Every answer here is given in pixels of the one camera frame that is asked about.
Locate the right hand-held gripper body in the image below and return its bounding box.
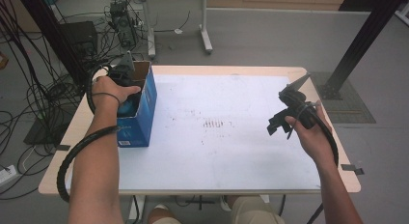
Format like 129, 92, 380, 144
278, 72, 317, 130

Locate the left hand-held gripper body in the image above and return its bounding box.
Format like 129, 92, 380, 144
107, 51, 136, 87

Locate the blue cardboard box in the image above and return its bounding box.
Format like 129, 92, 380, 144
115, 60, 158, 149

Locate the person's left hand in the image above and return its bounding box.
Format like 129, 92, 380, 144
91, 75, 142, 114

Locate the person's right hand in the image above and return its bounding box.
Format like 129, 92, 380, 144
284, 100, 337, 169

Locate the computer tower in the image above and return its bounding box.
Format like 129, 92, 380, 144
109, 1, 139, 48

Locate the black equipment box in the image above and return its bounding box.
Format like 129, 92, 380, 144
60, 20, 99, 58

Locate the person's right leg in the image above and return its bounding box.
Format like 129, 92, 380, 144
225, 194, 286, 224

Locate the person's leg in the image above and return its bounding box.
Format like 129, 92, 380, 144
225, 194, 286, 224
148, 204, 181, 224

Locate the white-legged background table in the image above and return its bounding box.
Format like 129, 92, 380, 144
122, 0, 240, 60

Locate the white table leg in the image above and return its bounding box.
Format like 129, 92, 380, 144
127, 194, 147, 224

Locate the person's left leg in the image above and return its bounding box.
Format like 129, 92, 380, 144
148, 204, 181, 224

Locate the white power strip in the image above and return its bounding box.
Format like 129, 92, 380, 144
0, 164, 17, 187

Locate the black hair tie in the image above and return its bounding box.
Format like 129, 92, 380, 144
91, 92, 122, 106

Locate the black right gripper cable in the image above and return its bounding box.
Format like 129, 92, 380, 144
297, 101, 340, 224

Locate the black floor cable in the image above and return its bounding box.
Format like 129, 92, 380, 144
153, 10, 191, 35

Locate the black metal frame post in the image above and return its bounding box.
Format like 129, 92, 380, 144
317, 0, 409, 100
15, 0, 92, 90

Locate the black spiral-wrapped left gripper cable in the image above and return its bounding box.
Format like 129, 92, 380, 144
56, 63, 123, 203

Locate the bundle of black cables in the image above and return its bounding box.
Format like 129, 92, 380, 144
0, 0, 85, 201

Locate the dark floor base plate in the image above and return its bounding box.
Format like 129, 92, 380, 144
23, 116, 70, 146

